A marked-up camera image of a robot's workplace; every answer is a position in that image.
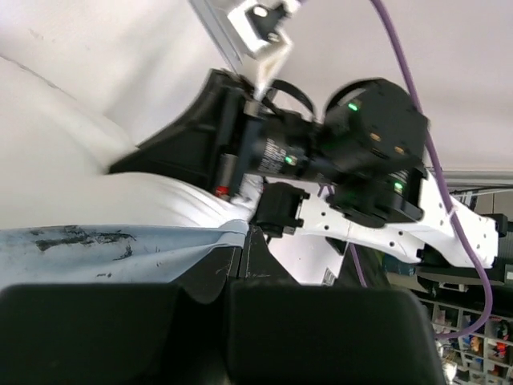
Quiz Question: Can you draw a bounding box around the white pillow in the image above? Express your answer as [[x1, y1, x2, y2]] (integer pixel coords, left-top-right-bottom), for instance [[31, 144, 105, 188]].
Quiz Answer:
[[1, 1, 262, 229]]

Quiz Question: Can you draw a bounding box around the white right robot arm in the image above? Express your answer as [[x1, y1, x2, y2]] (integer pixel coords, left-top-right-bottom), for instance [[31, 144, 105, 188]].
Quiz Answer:
[[108, 70, 472, 270]]

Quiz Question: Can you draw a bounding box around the light blue pillowcase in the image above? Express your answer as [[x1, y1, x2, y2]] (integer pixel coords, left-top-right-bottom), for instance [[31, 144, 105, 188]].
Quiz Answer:
[[1, 220, 248, 289]]

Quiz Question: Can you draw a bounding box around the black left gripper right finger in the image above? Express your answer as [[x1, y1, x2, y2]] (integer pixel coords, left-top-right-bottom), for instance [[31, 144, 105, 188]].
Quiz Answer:
[[224, 234, 444, 384]]

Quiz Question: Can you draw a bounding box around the aluminium rail right side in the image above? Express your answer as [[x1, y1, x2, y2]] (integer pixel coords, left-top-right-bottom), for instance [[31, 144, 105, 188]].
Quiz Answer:
[[188, 0, 246, 72]]

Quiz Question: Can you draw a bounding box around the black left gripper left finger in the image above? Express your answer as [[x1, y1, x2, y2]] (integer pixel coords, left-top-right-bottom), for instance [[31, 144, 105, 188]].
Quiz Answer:
[[1, 248, 241, 384]]

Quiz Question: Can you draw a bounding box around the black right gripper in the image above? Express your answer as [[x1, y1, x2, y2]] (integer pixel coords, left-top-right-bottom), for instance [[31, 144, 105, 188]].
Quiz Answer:
[[108, 70, 317, 200]]

